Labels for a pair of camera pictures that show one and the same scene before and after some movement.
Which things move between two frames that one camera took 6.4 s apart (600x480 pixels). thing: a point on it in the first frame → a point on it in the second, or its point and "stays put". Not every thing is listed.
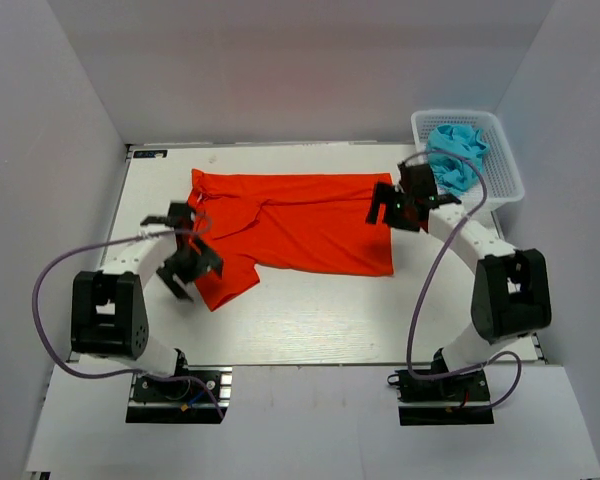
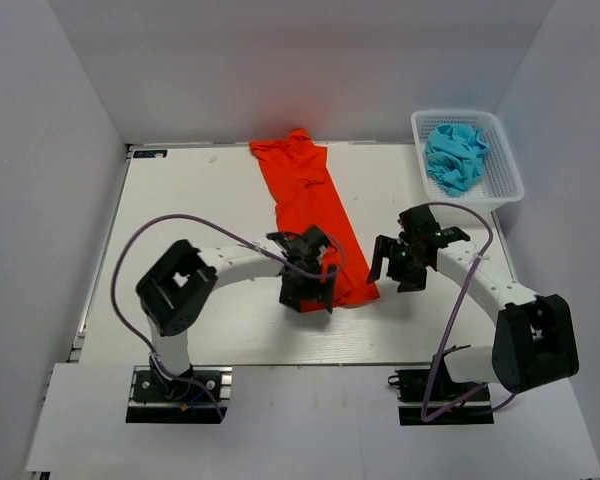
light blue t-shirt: [452, 173] stays put
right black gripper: [382, 194] → [388, 247]
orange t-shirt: [307, 222] → [301, 180]
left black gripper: [208, 260] → [317, 290]
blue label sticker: [150, 153] stays put
